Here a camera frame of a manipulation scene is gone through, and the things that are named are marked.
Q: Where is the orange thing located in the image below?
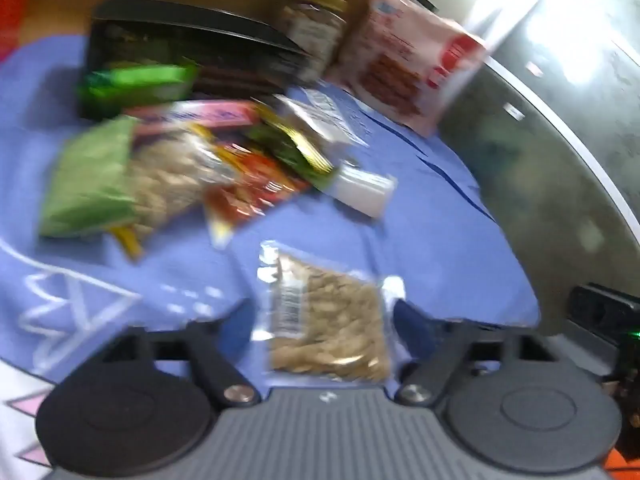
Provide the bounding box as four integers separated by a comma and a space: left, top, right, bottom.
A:
604, 447, 640, 480

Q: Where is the clear packet of nuts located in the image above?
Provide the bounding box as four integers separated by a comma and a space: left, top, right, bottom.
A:
256, 240, 407, 384

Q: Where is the clear white snack packet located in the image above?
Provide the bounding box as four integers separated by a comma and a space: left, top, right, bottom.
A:
277, 89, 372, 150

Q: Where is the blue printed blanket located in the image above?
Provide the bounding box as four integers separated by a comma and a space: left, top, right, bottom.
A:
0, 35, 542, 471

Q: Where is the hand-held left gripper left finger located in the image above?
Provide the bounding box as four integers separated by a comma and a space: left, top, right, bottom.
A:
100, 299, 262, 407

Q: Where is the red gift box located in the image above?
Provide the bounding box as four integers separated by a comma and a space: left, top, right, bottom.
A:
0, 0, 40, 58

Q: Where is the green and gold snack packet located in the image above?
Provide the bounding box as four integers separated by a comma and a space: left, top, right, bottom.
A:
244, 101, 337, 192

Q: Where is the pink and red snack bag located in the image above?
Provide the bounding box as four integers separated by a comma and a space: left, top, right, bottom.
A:
324, 0, 489, 139

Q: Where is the pink snack bar pack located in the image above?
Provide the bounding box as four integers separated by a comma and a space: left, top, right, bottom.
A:
124, 99, 262, 137

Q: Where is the green bag of peanuts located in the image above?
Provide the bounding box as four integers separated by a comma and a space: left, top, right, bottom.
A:
39, 115, 237, 242

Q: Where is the red snack packet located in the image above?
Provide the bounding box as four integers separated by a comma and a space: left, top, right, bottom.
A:
204, 141, 312, 250

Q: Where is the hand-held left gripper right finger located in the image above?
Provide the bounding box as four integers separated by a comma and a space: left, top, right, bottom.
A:
394, 299, 557, 407

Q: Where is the nut jar with gold lid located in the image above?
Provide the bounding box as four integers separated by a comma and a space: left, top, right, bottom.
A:
274, 0, 349, 82

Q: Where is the small green snack packet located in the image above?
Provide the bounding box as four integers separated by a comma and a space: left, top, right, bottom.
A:
77, 61, 199, 112

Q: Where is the small white box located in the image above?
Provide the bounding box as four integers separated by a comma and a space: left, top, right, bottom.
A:
331, 161, 399, 219

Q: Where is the black printed box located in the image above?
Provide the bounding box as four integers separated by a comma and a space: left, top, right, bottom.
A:
84, 0, 312, 117

